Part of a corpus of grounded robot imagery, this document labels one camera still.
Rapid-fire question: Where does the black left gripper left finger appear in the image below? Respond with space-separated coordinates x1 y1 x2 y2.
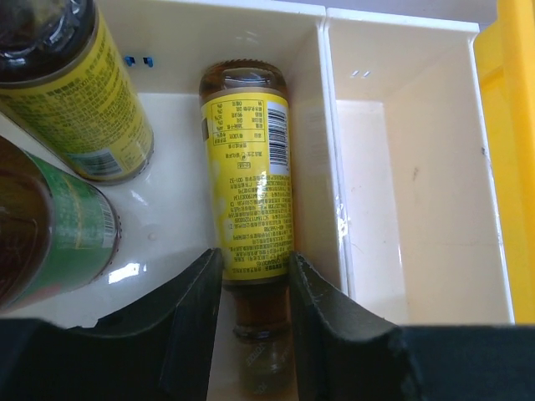
1 249 222 400

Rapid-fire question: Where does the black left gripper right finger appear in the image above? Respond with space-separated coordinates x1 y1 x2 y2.
289 252 534 400

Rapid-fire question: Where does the green-label sauce bottle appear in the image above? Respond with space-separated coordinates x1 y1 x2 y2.
1 139 120 310

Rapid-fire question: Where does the yellow-label bottle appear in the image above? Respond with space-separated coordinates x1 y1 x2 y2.
1 1 154 183
199 59 294 397

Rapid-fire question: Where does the cream divided organizer tray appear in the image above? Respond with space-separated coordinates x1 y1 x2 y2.
2 1 514 400

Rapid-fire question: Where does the yellow plastic bin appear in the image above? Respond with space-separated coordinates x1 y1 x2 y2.
474 1 534 323

